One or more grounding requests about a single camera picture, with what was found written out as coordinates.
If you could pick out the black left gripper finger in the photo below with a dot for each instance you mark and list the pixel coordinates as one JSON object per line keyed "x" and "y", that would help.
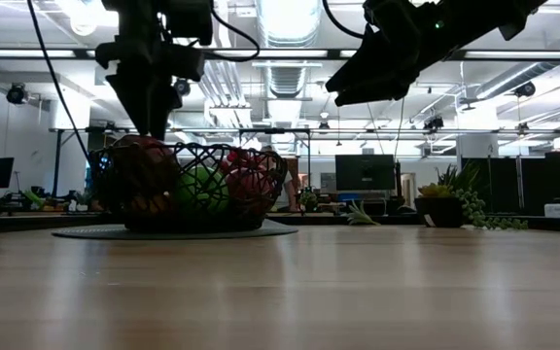
{"x": 136, "y": 102}
{"x": 165, "y": 102}

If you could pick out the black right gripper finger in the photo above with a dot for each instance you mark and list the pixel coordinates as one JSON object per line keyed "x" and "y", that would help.
{"x": 370, "y": 65}
{"x": 377, "y": 92}

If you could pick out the dark red apple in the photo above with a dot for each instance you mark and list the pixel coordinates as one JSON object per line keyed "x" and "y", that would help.
{"x": 144, "y": 170}

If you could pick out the green apple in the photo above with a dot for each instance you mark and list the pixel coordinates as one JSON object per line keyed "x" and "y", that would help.
{"x": 202, "y": 189}

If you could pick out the orange mango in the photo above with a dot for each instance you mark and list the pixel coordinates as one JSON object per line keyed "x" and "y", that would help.
{"x": 149, "y": 206}

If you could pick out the bright red apple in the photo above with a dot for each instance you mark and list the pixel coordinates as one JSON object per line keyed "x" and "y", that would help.
{"x": 251, "y": 187}

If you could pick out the small green air plant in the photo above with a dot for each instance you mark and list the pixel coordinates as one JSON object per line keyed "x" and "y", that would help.
{"x": 358, "y": 216}

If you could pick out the small background potted plant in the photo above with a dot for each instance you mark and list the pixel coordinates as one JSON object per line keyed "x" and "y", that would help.
{"x": 309, "y": 200}

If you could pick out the person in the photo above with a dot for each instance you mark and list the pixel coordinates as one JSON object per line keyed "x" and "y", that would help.
{"x": 290, "y": 189}

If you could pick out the potted succulent plant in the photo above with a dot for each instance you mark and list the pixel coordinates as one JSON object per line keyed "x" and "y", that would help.
{"x": 438, "y": 211}

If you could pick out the grey round mat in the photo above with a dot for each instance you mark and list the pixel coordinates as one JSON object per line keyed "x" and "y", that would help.
{"x": 275, "y": 231}

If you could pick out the small white box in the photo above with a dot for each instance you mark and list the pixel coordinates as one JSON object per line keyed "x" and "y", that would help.
{"x": 554, "y": 210}

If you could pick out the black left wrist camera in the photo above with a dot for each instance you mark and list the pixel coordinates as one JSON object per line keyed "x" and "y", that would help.
{"x": 187, "y": 22}

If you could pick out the silver ceiling duct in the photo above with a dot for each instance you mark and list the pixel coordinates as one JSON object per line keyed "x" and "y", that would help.
{"x": 287, "y": 19}

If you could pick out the black background workbench frame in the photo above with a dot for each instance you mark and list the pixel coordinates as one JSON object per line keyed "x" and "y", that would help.
{"x": 275, "y": 130}

